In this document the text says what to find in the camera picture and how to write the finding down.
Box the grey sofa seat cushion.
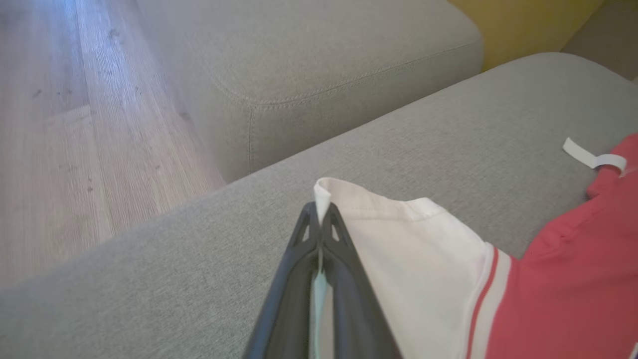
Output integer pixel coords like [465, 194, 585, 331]
[135, 0, 484, 183]

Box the wide yellow sofa backrest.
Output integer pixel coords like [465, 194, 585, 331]
[448, 0, 607, 73]

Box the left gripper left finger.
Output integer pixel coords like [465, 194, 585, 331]
[244, 201, 322, 359]

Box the red and white garment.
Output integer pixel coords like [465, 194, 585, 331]
[308, 132, 638, 359]

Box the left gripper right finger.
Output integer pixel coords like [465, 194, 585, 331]
[319, 202, 402, 359]

